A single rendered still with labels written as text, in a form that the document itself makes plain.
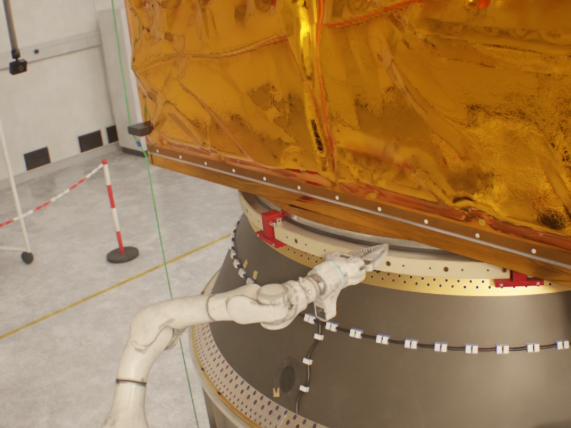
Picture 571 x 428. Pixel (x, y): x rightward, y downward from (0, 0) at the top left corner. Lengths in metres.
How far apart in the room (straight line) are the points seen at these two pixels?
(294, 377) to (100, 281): 4.16
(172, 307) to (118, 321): 3.74
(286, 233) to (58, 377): 3.08
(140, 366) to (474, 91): 0.99
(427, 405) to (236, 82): 1.07
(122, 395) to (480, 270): 0.93
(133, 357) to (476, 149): 0.92
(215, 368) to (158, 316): 0.76
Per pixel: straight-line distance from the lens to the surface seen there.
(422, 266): 1.82
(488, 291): 1.86
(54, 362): 5.06
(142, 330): 1.67
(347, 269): 1.62
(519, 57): 1.47
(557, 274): 1.63
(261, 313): 1.51
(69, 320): 5.56
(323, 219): 2.01
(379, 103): 1.74
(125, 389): 1.71
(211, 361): 2.43
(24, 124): 9.54
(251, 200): 2.31
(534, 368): 1.89
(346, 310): 1.97
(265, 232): 2.12
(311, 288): 1.56
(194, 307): 1.61
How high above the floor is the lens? 2.50
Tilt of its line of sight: 22 degrees down
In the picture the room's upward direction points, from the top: 7 degrees counter-clockwise
